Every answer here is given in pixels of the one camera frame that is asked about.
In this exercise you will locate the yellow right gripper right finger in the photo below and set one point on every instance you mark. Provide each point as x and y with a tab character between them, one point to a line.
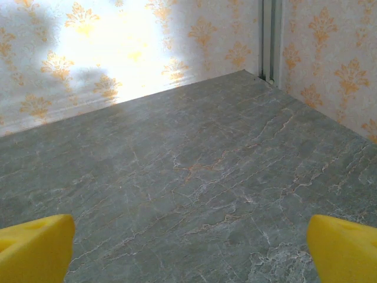
341	250

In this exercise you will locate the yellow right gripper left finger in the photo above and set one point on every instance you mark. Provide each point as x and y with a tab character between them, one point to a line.
35	250

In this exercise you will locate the aluminium frame post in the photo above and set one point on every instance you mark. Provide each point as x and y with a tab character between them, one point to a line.
269	38

